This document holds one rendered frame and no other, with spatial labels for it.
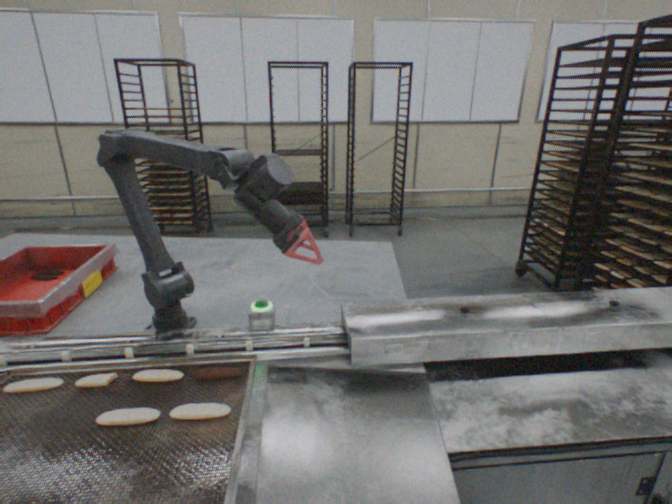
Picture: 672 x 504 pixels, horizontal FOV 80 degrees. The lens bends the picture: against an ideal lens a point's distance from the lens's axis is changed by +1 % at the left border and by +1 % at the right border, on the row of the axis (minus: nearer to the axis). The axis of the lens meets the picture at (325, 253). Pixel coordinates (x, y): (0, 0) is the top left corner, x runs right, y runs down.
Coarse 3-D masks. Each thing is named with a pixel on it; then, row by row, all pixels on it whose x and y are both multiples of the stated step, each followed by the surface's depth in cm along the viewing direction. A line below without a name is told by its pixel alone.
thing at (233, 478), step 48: (0, 384) 78; (192, 384) 77; (240, 384) 77; (0, 432) 64; (48, 432) 63; (96, 432) 63; (144, 432) 63; (192, 432) 63; (240, 432) 62; (0, 480) 53
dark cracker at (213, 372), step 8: (208, 368) 81; (216, 368) 82; (224, 368) 81; (232, 368) 81; (192, 376) 80; (200, 376) 79; (208, 376) 79; (216, 376) 79; (224, 376) 79; (232, 376) 79
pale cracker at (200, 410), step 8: (176, 408) 68; (184, 408) 67; (192, 408) 67; (200, 408) 67; (208, 408) 67; (216, 408) 67; (224, 408) 68; (176, 416) 66; (184, 416) 66; (192, 416) 66; (200, 416) 66; (208, 416) 66; (216, 416) 66
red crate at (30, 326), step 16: (112, 256) 147; (32, 272) 148; (64, 272) 148; (112, 272) 147; (16, 288) 135; (32, 288) 135; (48, 288) 135; (80, 288) 125; (64, 304) 118; (0, 320) 107; (16, 320) 107; (32, 320) 108; (48, 320) 110
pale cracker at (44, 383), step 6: (42, 378) 78; (48, 378) 78; (54, 378) 79; (12, 384) 77; (18, 384) 77; (24, 384) 76; (30, 384) 77; (36, 384) 76; (42, 384) 76; (48, 384) 77; (54, 384) 77; (60, 384) 78; (6, 390) 76; (12, 390) 75; (18, 390) 75; (24, 390) 76; (30, 390) 76; (36, 390) 76
